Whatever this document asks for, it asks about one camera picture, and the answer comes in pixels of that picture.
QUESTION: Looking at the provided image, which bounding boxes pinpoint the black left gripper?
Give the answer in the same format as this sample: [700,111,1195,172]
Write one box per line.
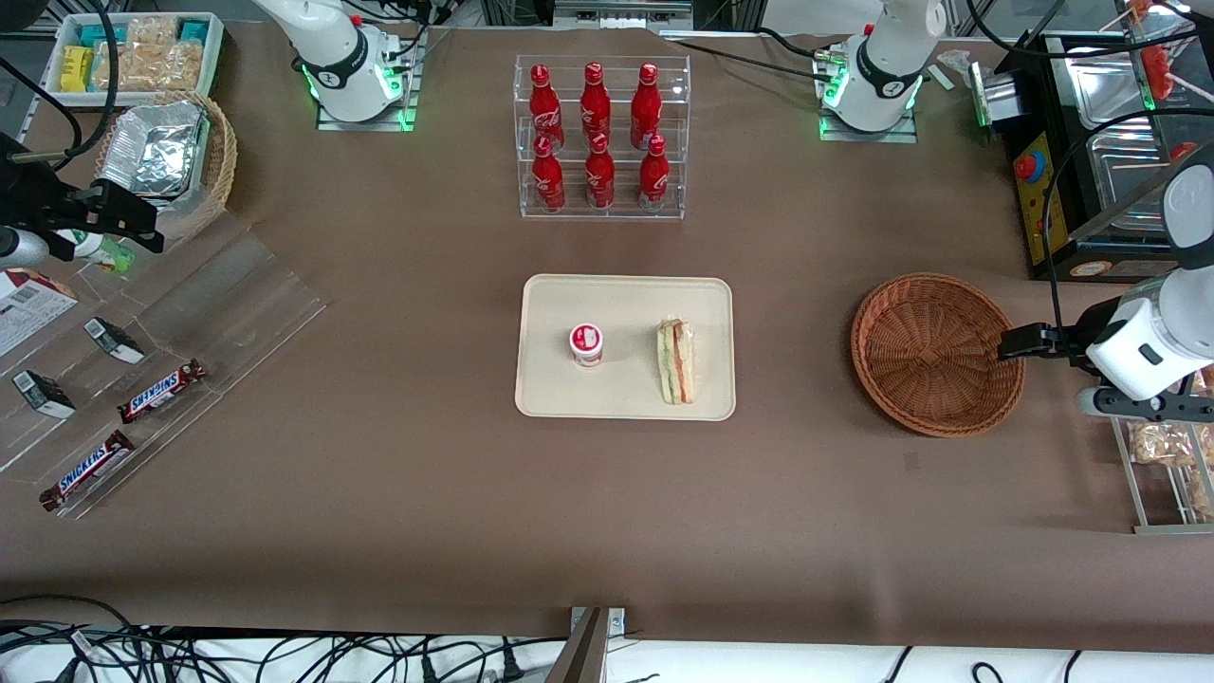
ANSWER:
[998,323,1118,380]

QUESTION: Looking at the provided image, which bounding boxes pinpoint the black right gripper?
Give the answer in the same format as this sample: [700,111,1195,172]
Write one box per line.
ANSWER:
[0,180,165,262]

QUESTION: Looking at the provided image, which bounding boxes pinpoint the triangle sandwich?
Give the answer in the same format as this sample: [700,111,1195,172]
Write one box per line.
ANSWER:
[656,316,696,406]

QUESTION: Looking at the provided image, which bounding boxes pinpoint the wicker basket with foil trays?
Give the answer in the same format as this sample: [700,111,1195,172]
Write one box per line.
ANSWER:
[95,90,238,243]

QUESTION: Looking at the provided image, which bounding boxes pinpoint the round brown wicker basket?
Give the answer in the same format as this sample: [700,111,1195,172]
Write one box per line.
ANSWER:
[851,272,1026,438]

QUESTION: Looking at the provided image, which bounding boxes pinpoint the cream plastic tray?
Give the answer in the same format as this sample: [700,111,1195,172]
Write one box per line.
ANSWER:
[514,274,737,422]

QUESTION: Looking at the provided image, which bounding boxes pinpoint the green white plastic bottle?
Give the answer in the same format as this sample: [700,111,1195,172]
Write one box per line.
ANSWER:
[57,228,136,274]

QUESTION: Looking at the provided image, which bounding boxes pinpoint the stack of foil trays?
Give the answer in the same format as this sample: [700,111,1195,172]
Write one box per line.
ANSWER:
[100,100,210,202]

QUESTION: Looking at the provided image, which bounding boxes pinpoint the small black carton box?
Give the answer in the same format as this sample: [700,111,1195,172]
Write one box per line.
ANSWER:
[83,317,146,365]
[11,370,77,420]

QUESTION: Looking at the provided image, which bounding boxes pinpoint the black machine with yellow label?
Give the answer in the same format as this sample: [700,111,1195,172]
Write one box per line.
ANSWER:
[1005,28,1214,284]

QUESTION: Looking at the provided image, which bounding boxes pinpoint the clear acrylic stepped display stand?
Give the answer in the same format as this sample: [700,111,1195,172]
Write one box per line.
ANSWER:
[0,209,330,521]

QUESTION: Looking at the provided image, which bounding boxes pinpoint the white red barcode box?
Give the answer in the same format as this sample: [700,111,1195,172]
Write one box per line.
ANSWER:
[0,268,80,360]

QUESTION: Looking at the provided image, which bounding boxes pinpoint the clear snack bag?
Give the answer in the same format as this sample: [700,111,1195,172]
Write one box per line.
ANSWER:
[1129,422,1204,468]

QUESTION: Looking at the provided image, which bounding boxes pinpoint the clear cracker bag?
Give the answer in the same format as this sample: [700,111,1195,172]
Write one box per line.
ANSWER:
[95,17,205,92]

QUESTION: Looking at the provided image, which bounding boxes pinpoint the Snickers chocolate bar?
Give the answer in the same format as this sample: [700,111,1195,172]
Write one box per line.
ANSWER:
[117,359,207,425]
[39,430,136,513]

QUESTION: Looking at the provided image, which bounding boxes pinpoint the white plastic bin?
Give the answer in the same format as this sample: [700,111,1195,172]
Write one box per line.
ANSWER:
[43,11,226,107]

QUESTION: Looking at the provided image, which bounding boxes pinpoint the small metal box device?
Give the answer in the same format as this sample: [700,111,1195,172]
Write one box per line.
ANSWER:
[967,62,1022,130]

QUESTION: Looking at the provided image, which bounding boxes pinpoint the red item on stick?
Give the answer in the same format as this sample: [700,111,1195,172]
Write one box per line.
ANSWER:
[1141,43,1179,102]

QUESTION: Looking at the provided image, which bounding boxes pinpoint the brown table cover sheet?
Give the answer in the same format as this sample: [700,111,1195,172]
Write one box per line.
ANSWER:
[0,19,1214,655]

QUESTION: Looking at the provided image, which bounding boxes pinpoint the red cola bottle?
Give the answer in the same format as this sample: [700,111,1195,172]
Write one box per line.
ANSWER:
[631,63,662,148]
[531,135,567,212]
[580,62,613,141]
[528,64,565,153]
[638,135,671,212]
[585,133,616,210]

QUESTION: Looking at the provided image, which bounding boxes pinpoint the clear acrylic bottle rack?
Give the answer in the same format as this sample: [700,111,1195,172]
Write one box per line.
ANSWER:
[514,54,691,221]

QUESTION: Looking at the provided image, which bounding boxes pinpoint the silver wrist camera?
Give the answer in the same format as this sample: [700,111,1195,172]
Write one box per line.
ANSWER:
[1075,384,1214,424]
[0,228,50,271]

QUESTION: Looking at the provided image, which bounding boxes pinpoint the metal wire rack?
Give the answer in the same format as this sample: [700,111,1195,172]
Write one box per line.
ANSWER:
[1110,365,1214,535]

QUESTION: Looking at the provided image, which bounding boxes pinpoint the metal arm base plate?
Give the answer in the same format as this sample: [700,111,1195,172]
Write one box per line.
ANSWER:
[316,28,420,132]
[819,47,919,144]

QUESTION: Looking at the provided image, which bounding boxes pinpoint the aluminium frame profile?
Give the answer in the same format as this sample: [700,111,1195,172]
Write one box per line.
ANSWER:
[479,0,769,35]

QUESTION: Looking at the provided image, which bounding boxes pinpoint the metal table bracket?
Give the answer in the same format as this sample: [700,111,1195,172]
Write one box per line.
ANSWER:
[548,607,627,683]

